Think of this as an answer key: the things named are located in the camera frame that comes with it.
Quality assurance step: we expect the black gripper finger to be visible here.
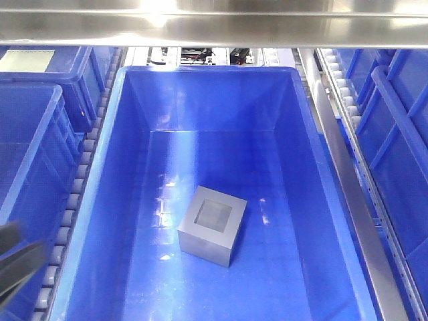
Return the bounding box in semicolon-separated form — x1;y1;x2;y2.
0;221;21;255
1;241;47;300

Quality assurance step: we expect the gray square hollow base block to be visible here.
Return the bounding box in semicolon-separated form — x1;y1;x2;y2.
177;186;247;268

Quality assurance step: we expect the blue bin left front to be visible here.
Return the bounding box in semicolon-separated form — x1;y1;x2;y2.
0;82;84;321

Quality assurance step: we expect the blue bin left rear labelled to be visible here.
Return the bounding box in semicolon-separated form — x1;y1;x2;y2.
1;45;119;132

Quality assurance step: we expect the large blue target bin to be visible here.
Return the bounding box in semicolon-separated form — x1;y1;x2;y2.
49;66;378;320

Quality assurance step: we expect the blue bin right side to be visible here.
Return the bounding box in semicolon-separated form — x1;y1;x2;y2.
342;49;427;303

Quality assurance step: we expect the white roller track left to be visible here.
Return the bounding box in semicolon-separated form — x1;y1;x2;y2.
31;47;128;320

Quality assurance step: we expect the steel shelf top beam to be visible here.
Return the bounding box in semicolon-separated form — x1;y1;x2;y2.
1;1;427;49

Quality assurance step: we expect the steel roller rail right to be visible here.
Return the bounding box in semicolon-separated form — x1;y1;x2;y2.
297;48;427;320

